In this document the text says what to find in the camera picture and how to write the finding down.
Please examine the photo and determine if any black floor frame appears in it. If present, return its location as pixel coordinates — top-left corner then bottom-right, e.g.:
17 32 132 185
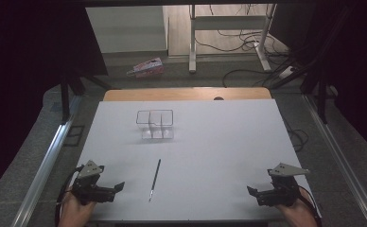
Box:
62 125 86 148

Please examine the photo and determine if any white cabinet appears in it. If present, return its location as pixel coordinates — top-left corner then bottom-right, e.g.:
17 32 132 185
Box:
85 5 169 54

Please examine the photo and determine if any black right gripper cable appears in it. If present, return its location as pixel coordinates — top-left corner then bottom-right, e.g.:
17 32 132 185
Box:
298 185 323 227

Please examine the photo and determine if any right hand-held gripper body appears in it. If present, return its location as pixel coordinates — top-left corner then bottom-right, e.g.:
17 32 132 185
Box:
255 163 310 207

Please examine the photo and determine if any black pen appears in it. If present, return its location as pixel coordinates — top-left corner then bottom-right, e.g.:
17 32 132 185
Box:
149 158 162 202

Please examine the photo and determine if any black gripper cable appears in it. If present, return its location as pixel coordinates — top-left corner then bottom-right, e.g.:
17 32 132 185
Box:
54 166 82 227
298 185 323 227

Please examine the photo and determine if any wooden table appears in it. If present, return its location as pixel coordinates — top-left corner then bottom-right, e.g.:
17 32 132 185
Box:
103 87 272 102

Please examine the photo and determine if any white desk frame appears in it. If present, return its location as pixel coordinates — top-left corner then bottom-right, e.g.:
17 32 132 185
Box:
188 3 278 75

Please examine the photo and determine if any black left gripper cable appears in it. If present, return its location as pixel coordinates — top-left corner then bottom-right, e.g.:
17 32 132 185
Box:
54 166 82 227

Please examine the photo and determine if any clear plastic pen holder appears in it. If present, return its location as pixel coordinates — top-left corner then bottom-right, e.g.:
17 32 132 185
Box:
135 109 175 140

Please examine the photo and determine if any aluminium rail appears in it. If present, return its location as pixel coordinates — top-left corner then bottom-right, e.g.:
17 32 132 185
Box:
18 95 82 227
302 94 367 227

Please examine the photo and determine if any white board sheet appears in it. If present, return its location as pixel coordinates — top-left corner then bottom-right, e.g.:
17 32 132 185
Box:
56 99 322 222

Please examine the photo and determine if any pink cardboard box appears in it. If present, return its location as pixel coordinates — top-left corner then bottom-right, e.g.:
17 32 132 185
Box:
126 57 166 79

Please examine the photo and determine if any white power strip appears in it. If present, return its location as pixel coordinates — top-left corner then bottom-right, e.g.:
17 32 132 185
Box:
279 65 296 79

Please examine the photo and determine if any person's right hand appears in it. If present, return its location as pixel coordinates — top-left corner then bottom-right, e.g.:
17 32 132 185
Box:
274 192 318 227

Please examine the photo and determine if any person's left hand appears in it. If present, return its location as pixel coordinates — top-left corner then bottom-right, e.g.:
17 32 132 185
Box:
58 192 96 227

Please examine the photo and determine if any black metal stand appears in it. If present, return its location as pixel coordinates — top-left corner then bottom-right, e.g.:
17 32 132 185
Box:
271 4 356 125
59 70 116 125

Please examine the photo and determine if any black floor cable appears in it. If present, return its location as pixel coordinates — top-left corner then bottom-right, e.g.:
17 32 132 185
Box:
221 68 282 89
193 29 288 54
282 115 310 153

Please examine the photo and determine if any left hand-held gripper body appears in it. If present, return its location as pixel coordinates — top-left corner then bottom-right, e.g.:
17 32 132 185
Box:
72 160 116 206

